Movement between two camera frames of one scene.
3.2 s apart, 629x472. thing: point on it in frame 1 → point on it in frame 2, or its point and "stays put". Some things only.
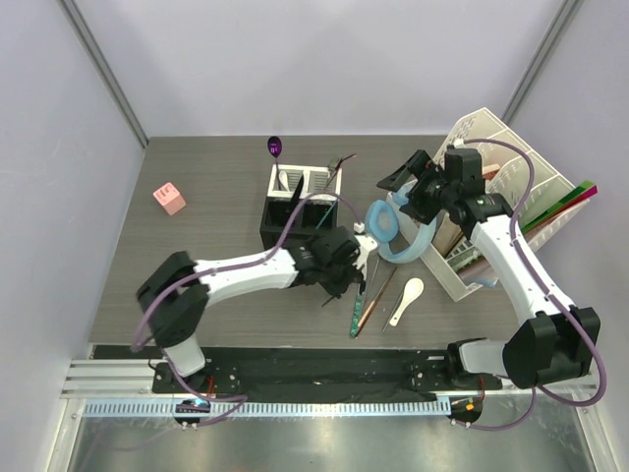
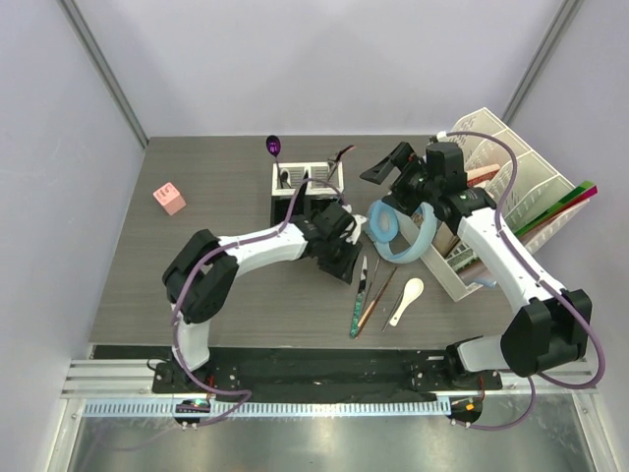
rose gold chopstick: [369, 311] stays put
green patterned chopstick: [356, 317] stays put
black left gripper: [336, 288] → [343, 270]
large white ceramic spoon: [413, 289] stays put
